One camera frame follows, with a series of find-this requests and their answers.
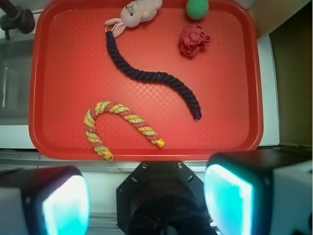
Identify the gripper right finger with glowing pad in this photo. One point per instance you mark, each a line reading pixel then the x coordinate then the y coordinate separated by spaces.
pixel 268 191

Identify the green dimpled ball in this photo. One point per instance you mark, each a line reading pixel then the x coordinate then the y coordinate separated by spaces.
pixel 197 9

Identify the crumpled red paper ball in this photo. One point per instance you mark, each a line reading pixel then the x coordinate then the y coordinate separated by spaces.
pixel 192 40

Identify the black clamp knob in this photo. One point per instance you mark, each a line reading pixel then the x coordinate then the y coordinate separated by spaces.
pixel 16 17

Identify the pink plush bunny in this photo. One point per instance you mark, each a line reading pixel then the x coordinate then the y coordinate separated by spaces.
pixel 132 14

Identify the red plastic tray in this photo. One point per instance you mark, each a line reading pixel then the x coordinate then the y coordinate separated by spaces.
pixel 72 71

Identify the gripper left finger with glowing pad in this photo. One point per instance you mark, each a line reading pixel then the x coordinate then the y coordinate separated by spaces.
pixel 44 201

